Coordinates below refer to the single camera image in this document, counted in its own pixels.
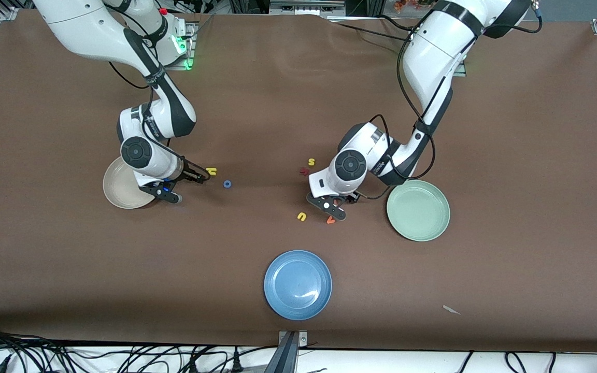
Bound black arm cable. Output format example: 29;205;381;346
356;21;466;200
103;0;185;162

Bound light green plate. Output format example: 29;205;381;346
386;180;451;242

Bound black floor cable bundle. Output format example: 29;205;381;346
0;324;278;373

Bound orange artificial flowers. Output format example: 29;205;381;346
394;0;447;13

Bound blue plate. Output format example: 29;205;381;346
264;250;333;321

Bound black cable on table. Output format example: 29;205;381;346
330;15;418;42

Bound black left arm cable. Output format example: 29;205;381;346
356;21;466;200

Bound beige brown plate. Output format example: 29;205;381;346
103;155;160;210

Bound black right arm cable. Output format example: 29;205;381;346
103;0;185;162

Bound brown table cover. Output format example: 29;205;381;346
0;9;597;354

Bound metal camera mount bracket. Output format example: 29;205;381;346
263;331;308;373

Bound grey power strip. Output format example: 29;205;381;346
269;0;346;16

